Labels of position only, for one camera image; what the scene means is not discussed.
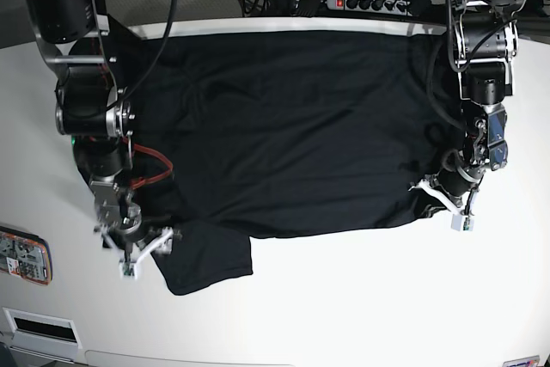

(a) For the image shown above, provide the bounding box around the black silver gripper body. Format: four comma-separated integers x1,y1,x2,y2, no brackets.
433,161,486,208
109,203,158,254

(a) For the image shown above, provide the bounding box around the black T-shirt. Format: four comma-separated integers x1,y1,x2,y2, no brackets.
131,31,462,296

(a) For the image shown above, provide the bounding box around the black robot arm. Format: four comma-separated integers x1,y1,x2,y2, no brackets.
25,0,175,261
415,0,527,231

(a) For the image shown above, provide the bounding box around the orange screw assortment box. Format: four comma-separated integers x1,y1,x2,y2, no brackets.
1,226,53,285

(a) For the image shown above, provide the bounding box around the white slotted tray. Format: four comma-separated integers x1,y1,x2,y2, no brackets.
3,308,83,364

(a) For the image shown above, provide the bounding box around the colourful sticker card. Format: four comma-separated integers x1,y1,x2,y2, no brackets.
502,355,541,367

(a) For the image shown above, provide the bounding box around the white power strip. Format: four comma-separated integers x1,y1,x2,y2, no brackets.
325,0,412,16

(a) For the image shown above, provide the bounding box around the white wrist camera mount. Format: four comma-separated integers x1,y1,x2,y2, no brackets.
409,174,480,232
94,225,175,280

